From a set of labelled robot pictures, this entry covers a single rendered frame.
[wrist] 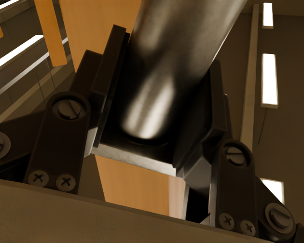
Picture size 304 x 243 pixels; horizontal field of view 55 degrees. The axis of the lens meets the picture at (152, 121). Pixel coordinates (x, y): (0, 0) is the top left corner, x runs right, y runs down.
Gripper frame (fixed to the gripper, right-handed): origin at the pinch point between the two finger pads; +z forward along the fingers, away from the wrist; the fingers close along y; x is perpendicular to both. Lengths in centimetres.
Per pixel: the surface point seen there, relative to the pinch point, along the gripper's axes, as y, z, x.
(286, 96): 326, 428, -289
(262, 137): 256, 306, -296
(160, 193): 7.3, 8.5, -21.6
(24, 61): -126, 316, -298
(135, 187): 4.5, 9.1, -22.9
